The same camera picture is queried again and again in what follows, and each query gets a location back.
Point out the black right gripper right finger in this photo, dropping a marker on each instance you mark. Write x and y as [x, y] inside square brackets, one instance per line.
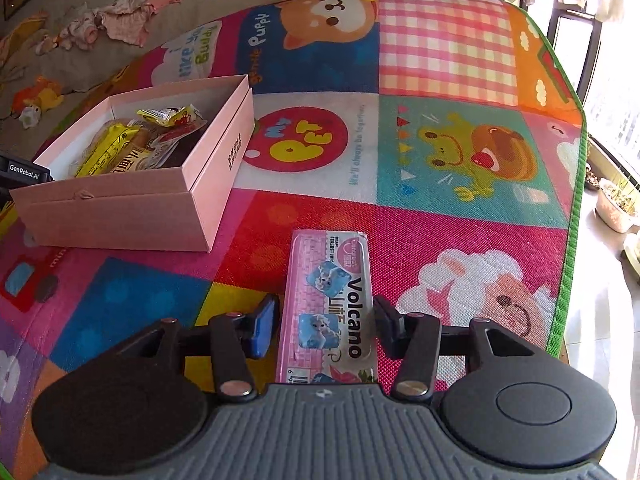
[413, 339]

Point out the colourful cartoon play mat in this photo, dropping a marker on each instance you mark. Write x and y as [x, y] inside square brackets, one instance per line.
[444, 130]

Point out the pink Volcano gum packet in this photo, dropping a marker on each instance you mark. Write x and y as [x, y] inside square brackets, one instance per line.
[328, 333]

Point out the pink cardboard box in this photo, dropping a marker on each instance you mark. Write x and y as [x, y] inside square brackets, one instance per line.
[177, 209]

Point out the yellow snack stick packet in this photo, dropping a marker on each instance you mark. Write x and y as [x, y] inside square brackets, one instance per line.
[106, 145]

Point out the pink baby clothes pile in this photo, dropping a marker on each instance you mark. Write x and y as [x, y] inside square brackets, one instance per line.
[127, 21]

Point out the orange yellow plush toy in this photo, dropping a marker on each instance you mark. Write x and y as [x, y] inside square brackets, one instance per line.
[30, 103]

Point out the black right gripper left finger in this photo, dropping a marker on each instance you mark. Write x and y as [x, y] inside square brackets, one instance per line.
[234, 338]

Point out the yellow cake snack packet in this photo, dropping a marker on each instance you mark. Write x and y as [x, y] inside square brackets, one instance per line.
[139, 154]

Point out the white flower pot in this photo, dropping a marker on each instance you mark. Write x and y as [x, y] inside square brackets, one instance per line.
[618, 204]

